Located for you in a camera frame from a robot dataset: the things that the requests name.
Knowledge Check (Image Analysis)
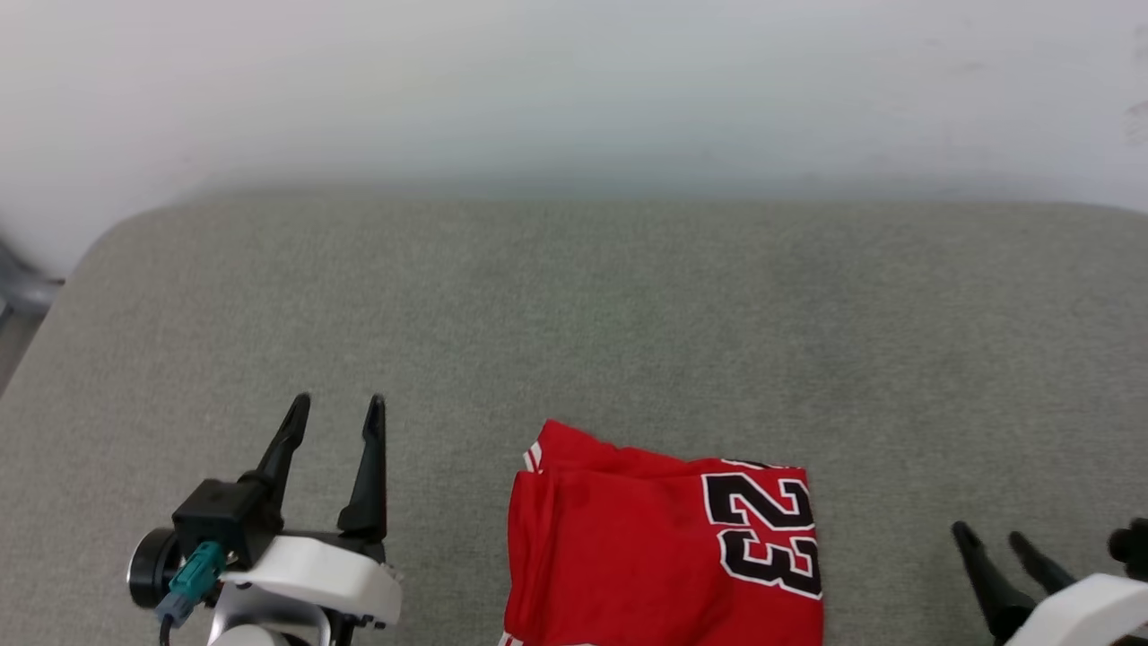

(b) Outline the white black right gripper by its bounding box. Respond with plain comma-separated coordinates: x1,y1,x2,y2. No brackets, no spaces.
951,520,1148,646

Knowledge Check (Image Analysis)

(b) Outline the red white basketball jersey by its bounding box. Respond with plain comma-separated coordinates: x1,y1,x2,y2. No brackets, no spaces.
499,419,824,646

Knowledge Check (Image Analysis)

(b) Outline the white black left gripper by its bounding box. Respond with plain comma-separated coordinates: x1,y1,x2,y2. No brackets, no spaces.
127,393,403,629

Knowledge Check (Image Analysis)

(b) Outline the teal connector camera cable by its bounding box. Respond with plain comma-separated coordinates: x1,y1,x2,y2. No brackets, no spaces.
157,541,227,646

